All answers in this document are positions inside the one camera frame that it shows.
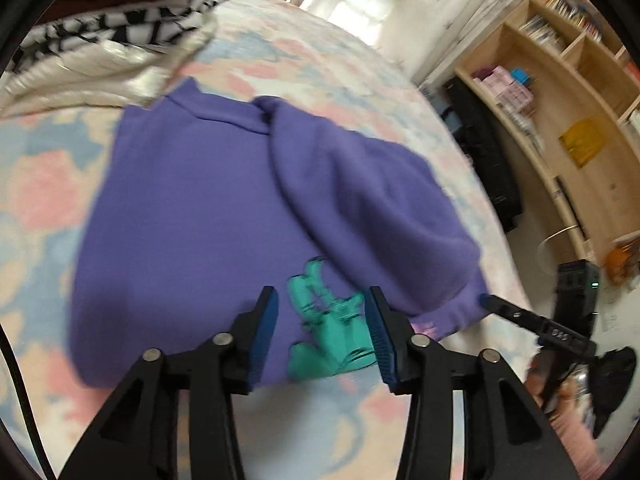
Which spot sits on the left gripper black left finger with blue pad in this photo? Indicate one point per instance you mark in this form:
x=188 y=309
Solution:
x=134 y=435

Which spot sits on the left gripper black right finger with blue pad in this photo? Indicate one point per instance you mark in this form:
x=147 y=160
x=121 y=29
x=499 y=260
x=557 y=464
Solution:
x=506 y=436

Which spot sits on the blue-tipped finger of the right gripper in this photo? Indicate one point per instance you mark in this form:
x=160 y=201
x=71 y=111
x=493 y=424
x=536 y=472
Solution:
x=511 y=312

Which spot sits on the purple hoodie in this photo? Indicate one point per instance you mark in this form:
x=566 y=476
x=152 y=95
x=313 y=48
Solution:
x=209 y=200

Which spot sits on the black device with green light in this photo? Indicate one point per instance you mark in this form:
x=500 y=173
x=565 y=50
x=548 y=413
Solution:
x=576 y=294

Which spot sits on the orange bag on floor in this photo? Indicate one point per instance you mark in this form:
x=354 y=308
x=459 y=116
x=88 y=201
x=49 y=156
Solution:
x=621 y=264

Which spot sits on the black case by bed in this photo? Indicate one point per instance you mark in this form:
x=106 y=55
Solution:
x=472 y=127

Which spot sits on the yellow cloth on shelf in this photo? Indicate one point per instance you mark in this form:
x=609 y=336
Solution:
x=585 y=140

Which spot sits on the pink boxes on shelf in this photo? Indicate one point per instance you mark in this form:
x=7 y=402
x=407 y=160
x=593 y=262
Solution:
x=504 y=89

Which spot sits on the small blue box on shelf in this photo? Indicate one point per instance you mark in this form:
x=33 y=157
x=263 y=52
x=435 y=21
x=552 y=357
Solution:
x=521 y=76

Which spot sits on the wooden shelf unit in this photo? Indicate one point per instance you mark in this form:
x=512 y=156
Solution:
x=579 y=68

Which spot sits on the white satin folded garment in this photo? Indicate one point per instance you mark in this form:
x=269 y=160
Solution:
x=103 y=74

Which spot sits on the black white patterned garment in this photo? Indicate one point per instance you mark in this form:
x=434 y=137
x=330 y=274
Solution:
x=156 y=25

